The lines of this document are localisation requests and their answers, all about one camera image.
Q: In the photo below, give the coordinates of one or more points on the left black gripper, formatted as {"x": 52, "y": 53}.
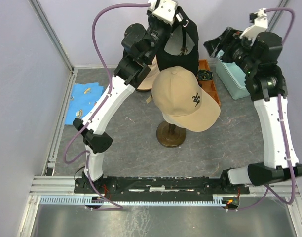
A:
{"x": 151, "y": 18}

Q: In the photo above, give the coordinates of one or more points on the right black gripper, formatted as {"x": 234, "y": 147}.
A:
{"x": 231, "y": 39}

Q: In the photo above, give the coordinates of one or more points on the black baseball cap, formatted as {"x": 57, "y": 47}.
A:
{"x": 181, "y": 48}

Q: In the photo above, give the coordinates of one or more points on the wooden compartment tray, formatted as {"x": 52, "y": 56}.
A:
{"x": 209, "y": 86}

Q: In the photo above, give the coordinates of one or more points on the beige bucket hat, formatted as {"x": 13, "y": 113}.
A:
{"x": 147, "y": 83}

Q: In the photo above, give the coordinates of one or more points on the tan baseball cap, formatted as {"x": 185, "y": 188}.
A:
{"x": 182, "y": 101}

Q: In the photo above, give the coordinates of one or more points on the beige mannequin head stand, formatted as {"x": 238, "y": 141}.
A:
{"x": 169, "y": 133}

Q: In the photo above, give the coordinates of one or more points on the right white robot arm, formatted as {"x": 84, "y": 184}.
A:
{"x": 257, "y": 58}

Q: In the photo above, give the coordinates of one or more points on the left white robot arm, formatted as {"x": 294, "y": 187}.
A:
{"x": 140, "y": 48}

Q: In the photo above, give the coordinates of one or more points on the teal plastic bin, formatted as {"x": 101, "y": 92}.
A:
{"x": 232, "y": 77}

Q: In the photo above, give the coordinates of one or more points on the blue patterned cloth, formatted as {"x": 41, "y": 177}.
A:
{"x": 83, "y": 98}

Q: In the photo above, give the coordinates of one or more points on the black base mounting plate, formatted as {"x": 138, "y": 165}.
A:
{"x": 165, "y": 188}

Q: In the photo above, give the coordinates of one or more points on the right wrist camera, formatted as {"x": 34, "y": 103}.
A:
{"x": 259, "y": 23}

